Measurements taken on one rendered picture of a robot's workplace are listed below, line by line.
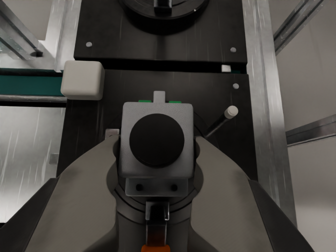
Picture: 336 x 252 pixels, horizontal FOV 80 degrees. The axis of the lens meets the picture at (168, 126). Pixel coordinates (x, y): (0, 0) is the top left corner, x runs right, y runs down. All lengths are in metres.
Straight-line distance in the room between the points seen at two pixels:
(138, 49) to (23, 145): 0.22
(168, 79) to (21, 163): 0.24
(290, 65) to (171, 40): 0.27
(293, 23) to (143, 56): 0.22
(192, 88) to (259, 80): 0.10
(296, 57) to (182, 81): 0.29
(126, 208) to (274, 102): 0.23
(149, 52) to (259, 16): 0.18
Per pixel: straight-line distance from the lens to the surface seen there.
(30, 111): 0.37
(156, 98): 0.17
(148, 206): 0.22
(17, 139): 0.37
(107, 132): 0.22
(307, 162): 0.44
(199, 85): 0.28
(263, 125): 0.30
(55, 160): 0.28
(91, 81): 0.27
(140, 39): 0.31
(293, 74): 0.49
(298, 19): 0.37
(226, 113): 0.16
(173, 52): 0.30
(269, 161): 0.30
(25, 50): 0.33
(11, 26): 0.33
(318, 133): 0.30
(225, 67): 0.30
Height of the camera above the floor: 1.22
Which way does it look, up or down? 76 degrees down
